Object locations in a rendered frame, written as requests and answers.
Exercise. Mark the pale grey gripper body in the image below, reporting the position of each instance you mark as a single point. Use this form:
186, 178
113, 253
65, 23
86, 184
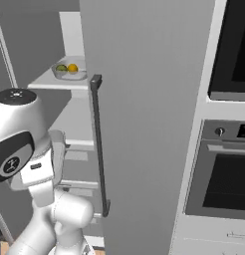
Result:
59, 146

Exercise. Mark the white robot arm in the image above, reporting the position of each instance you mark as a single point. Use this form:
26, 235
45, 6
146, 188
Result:
18, 116

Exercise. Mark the clear vegetable container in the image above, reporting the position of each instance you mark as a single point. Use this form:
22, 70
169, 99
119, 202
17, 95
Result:
69, 75

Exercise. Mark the green lime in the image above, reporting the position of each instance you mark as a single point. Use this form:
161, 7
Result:
61, 67

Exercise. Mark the yellow lemon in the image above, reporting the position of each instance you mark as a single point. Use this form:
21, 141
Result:
72, 68

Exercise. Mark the white fridge shelf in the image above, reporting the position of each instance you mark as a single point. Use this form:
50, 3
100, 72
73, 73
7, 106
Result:
48, 83
79, 184
80, 143

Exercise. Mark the grey fridge door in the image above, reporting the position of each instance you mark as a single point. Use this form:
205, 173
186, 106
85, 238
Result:
147, 116

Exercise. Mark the white fridge interior body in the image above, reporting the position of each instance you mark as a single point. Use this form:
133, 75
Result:
73, 33

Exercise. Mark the white oven cabinet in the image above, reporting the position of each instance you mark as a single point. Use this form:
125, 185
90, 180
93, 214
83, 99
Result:
204, 106

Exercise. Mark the round grey oven knob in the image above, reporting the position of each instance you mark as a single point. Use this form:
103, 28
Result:
219, 131

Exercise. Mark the grey built-in oven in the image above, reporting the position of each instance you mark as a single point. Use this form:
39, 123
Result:
224, 179

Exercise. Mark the white cabinet drawer front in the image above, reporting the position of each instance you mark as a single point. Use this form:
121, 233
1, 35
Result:
210, 235

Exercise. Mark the black microwave oven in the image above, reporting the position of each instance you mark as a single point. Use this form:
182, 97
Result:
234, 50

